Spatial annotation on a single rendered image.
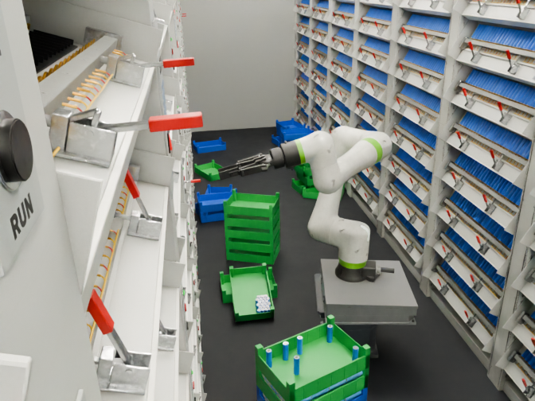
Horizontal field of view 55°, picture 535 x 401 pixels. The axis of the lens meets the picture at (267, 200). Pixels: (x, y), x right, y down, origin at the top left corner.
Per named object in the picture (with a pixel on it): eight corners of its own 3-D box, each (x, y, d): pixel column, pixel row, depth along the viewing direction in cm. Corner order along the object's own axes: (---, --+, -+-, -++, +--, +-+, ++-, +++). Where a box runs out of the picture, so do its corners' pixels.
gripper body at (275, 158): (286, 169, 183) (261, 177, 183) (282, 161, 191) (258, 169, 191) (282, 150, 180) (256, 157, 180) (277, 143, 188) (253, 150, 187)
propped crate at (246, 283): (274, 317, 264) (274, 309, 259) (235, 321, 262) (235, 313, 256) (265, 271, 285) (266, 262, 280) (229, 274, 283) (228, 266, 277)
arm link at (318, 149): (327, 126, 190) (333, 129, 180) (334, 157, 194) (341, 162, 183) (290, 135, 190) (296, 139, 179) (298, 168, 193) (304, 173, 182)
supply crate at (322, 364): (330, 332, 177) (331, 313, 174) (369, 367, 161) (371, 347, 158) (255, 365, 163) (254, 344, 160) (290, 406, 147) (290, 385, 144)
